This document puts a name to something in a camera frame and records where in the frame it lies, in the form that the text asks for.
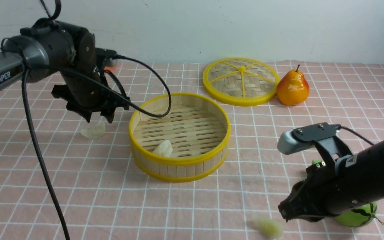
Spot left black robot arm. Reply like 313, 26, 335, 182
0, 18, 130, 123

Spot yellow rimmed bamboo steamer tray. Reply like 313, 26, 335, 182
129, 92, 231, 182

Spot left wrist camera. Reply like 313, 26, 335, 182
95, 48, 118, 69

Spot pink checkered tablecloth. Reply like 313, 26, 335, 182
0, 62, 384, 240

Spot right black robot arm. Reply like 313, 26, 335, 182
277, 122, 384, 222

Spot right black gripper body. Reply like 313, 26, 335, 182
278, 160, 346, 222

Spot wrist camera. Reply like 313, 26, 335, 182
276, 122, 353, 165
95, 48, 118, 69

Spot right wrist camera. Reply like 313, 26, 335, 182
276, 122, 353, 165

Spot green toy watermelon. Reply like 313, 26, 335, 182
334, 202, 384, 228

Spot orange yellow toy pear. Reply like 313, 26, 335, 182
276, 64, 310, 106

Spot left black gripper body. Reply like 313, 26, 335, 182
51, 72, 130, 123

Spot yellow rimmed woven steamer lid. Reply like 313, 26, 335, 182
202, 57, 280, 107

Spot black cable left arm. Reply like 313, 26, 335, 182
1, 0, 172, 240

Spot orange foam cube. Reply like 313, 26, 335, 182
105, 66, 116, 71

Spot pale green dumpling front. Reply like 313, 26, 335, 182
253, 216, 284, 240

